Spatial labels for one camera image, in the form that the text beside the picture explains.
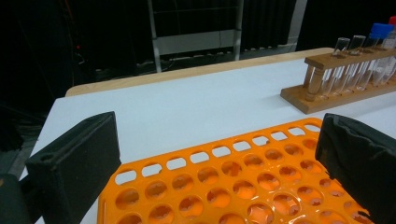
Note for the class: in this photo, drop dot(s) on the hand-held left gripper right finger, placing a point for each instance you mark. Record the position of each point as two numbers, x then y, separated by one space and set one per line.
361 161

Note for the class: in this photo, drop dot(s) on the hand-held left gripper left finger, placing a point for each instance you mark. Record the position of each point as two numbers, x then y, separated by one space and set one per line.
74 165

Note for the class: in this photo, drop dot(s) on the wooden test tube rack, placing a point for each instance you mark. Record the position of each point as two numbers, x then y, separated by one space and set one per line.
311 104

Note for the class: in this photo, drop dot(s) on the clear glass test tube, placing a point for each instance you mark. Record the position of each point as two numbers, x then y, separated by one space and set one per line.
358 43
341 46

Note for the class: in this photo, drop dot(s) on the orange plastic test tube rack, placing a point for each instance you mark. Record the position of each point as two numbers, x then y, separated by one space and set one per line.
239 161

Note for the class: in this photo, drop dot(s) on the blue capped test tube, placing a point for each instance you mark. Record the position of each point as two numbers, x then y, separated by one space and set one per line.
390 31
378 31

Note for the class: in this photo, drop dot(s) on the red capped test tube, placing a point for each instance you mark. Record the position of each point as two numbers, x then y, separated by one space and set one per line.
393 20

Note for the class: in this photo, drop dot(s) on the white table mat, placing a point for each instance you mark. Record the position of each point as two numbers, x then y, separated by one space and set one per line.
186 102

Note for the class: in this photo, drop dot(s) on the grey metal stand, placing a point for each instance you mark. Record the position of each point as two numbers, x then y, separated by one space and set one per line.
193 42

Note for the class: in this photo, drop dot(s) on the grey upright post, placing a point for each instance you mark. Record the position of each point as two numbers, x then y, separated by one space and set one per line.
297 21

